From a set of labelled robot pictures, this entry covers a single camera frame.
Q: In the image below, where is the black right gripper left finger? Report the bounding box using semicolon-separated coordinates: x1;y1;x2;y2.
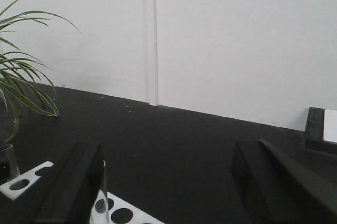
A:
33;142;103;223

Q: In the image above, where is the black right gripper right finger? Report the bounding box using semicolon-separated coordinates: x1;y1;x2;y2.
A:
231;139;336;223

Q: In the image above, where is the tall clear test tube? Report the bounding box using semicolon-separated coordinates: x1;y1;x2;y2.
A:
90;160;109;224

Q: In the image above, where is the white test tube rack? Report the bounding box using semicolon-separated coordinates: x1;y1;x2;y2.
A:
1;161;162;223

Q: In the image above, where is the clear glass flask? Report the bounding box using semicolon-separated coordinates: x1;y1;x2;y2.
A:
0;144;20;185

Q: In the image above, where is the black socket box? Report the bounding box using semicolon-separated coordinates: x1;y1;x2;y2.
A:
305;107;336;155

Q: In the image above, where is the green striped leaf plant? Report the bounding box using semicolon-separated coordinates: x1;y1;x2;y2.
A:
1;10;75;145

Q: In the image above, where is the white wall trim strip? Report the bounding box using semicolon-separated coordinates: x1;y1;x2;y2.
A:
143;0;158;106

